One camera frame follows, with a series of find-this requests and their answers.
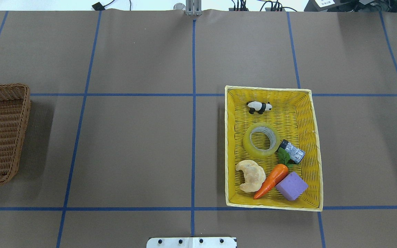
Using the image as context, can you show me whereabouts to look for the purple foam cube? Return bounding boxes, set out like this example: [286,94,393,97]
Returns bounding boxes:
[275,172,309,201]

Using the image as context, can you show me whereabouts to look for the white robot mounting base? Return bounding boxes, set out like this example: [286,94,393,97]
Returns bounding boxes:
[146,237,238,248]

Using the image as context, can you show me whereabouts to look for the toy carrot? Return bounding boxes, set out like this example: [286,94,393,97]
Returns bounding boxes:
[253,148,294,200]

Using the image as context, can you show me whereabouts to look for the panda figurine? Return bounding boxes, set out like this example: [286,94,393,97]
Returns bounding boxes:
[246,101,273,114]

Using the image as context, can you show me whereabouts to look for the yellow tape roll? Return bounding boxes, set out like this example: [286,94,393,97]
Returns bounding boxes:
[243,122,281,159]

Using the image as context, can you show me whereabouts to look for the toy croissant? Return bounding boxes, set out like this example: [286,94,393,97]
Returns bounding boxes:
[236,159,266,193]

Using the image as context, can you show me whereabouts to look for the yellow woven basket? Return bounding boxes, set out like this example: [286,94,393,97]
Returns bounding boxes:
[225,86,324,212]

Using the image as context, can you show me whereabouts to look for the aluminium camera post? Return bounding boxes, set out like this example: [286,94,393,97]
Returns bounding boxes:
[185,0,203,16]

